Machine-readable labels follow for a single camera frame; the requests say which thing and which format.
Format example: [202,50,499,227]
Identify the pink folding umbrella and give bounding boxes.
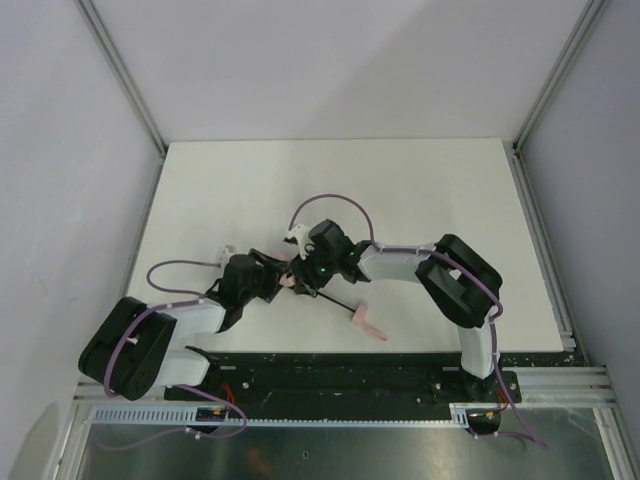
[275,253,388,342]

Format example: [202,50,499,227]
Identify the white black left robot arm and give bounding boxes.
[78,249,288,401]

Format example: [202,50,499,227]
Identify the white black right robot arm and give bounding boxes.
[284,220,503,401]

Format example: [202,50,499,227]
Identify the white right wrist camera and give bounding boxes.
[283,224,315,260]

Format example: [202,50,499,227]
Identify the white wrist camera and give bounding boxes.
[283,224,315,260]
[219,245,237,269]

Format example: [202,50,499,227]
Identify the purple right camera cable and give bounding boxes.
[289,193,549,449]

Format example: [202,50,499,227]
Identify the purple camera cable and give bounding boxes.
[102,258,224,399]
[289,193,549,449]

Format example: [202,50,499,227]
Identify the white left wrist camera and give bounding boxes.
[219,245,237,269]

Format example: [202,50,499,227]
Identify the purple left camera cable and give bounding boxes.
[102,258,224,399]

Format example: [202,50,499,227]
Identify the grey slotted cable duct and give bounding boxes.
[89,403,474,432]

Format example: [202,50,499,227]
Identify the aluminium corner post left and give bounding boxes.
[74,0,168,160]

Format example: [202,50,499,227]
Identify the aluminium corner post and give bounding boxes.
[74,0,168,160]
[512,0,614,156]

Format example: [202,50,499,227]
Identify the aluminium corner post right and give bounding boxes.
[512,0,614,156]

